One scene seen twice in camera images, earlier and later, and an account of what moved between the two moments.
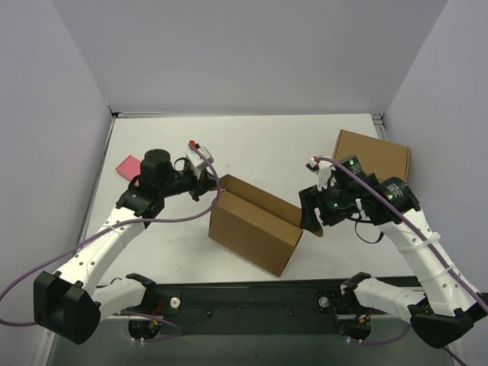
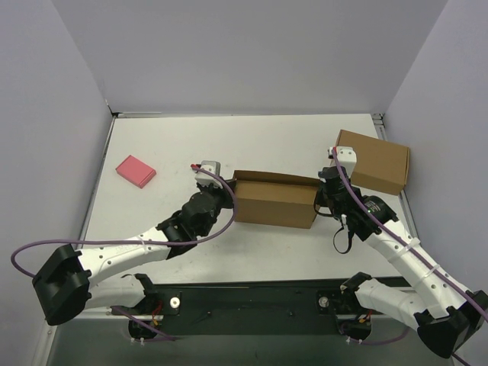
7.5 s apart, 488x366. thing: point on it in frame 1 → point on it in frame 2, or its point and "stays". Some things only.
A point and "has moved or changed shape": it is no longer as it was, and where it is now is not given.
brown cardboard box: x=260 y=226 has moved or changed shape
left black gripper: x=197 y=187 → x=226 y=194
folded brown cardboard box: x=383 y=158 stays
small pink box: x=129 y=168 stays
